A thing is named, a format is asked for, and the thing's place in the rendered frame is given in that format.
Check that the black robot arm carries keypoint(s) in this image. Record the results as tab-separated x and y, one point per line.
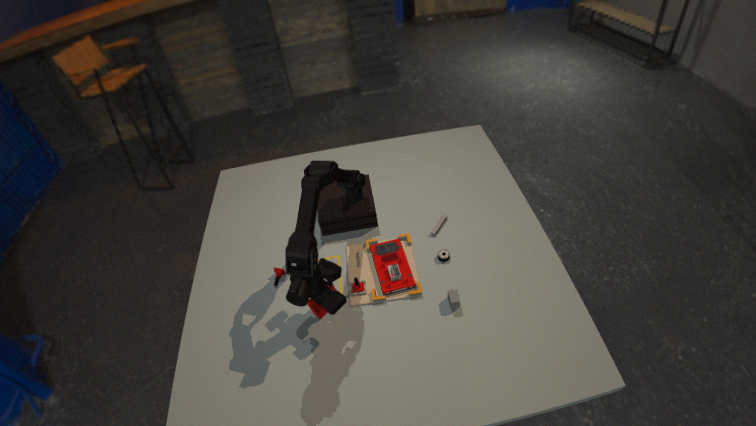
302	245

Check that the grey flat bar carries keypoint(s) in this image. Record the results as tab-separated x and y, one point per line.
438	226

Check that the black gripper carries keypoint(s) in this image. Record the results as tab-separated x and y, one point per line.
322	295

